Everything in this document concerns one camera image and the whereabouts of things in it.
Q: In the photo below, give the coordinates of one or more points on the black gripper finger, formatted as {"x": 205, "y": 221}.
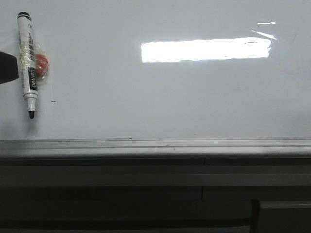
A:
{"x": 8, "y": 68}

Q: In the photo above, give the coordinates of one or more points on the white black whiteboard marker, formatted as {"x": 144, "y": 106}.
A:
{"x": 27, "y": 62}

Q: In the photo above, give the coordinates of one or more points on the orange round magnet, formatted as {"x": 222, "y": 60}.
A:
{"x": 42, "y": 65}

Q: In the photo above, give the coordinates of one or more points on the white whiteboard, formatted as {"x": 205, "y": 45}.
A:
{"x": 163, "y": 69}

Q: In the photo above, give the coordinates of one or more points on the aluminium whiteboard tray rail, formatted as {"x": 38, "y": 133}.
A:
{"x": 155, "y": 148}

